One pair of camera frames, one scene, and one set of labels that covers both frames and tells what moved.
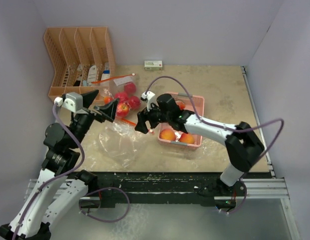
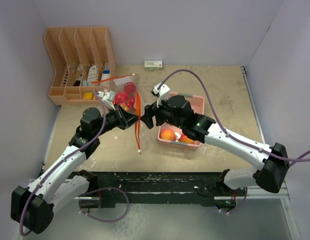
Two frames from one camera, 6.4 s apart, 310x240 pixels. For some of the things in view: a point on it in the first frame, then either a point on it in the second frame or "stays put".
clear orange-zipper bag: x=121 y=141 → x=137 y=111
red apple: x=122 y=109 stays put
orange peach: x=168 y=134 stays put
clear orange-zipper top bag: x=126 y=89 stays put
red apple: x=129 y=87 stays put
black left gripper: x=88 y=97 → x=124 y=118
